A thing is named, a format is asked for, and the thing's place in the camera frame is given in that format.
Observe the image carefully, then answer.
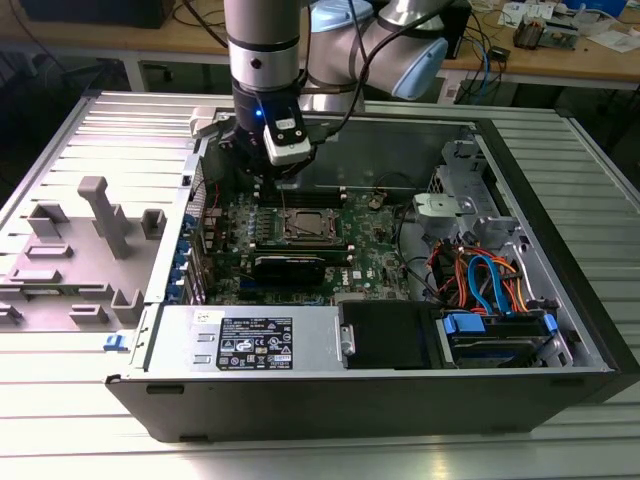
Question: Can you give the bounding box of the silver topped CPU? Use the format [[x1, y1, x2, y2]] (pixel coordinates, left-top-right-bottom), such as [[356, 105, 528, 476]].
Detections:
[[294, 213, 329, 236]]

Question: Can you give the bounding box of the metal CPU socket cover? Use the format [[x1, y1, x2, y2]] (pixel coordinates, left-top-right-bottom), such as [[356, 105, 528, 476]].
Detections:
[[283, 209, 345, 246]]

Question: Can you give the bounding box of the CPU socket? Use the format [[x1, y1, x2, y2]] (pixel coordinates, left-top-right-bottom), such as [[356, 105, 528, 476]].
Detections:
[[279, 207, 349, 246]]

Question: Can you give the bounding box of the silver case release latch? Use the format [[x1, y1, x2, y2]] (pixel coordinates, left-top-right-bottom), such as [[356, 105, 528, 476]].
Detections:
[[189, 106, 224, 140]]

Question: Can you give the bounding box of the black graphics card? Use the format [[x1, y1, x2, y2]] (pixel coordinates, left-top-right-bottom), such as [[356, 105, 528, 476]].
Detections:
[[252, 253, 325, 287]]

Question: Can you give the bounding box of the green RAM stick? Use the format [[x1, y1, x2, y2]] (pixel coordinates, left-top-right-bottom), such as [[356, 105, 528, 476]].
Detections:
[[253, 242, 350, 266]]

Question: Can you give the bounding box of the large black box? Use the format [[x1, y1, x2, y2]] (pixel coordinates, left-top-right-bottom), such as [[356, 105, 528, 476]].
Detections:
[[22, 0, 176, 30]]

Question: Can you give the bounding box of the long wooden desk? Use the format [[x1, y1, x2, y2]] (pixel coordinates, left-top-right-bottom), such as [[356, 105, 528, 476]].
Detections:
[[0, 0, 640, 94]]

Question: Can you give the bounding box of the green motherboard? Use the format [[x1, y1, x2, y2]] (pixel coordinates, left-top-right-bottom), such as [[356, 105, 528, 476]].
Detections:
[[199, 187, 416, 306]]

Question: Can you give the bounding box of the silver metal drive cage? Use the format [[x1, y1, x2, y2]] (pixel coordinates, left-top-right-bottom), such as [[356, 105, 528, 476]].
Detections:
[[413, 137, 524, 251]]

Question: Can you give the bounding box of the small black tower box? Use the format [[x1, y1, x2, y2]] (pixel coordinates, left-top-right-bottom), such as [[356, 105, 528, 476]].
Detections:
[[447, 0, 474, 60]]

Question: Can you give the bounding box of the grey plastic parts rack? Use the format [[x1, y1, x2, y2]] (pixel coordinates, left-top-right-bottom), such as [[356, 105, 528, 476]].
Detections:
[[0, 174, 169, 334]]

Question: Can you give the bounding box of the silver power supply unit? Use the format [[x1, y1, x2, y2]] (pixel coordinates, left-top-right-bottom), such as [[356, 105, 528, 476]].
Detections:
[[144, 304, 346, 374]]

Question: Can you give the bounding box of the white printed card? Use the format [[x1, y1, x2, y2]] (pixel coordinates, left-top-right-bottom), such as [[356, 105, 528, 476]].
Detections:
[[499, 0, 566, 26]]

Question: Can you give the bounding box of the copper wound transformer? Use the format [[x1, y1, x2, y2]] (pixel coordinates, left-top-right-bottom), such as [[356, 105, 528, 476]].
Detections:
[[514, 13, 547, 50]]

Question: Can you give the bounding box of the hard disk in blue carrier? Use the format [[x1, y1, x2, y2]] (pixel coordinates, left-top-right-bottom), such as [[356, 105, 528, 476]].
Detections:
[[437, 308, 560, 370]]

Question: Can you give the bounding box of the black and silver PC case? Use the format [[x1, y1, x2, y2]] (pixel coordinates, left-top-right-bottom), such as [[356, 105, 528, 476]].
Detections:
[[104, 107, 634, 444]]

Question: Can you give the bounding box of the grey metal device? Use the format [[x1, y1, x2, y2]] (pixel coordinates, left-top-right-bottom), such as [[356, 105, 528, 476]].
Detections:
[[544, 19, 581, 51]]

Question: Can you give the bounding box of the white paper sheet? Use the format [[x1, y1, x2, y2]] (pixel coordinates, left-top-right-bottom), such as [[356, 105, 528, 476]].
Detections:
[[587, 28, 640, 54]]

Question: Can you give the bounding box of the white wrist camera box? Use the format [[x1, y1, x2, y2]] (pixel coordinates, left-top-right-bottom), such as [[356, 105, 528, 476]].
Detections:
[[263, 118, 315, 166]]

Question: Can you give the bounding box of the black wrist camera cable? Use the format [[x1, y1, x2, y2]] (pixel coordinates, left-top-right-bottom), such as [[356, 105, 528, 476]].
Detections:
[[309, 0, 456, 149]]

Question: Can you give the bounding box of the thick black cable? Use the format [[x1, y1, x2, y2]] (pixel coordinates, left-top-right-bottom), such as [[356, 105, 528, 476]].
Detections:
[[394, 209, 444, 304]]

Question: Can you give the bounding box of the blue hanging cable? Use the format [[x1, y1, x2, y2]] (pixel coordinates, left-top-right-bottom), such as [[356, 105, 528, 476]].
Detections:
[[477, 39, 496, 96]]

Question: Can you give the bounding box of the blue flat SATA cable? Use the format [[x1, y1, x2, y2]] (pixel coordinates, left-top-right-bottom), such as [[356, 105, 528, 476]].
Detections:
[[467, 253, 514, 315]]

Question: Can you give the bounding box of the orange SATA cable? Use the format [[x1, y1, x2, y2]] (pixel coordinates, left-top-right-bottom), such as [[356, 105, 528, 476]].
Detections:
[[432, 239, 531, 314]]

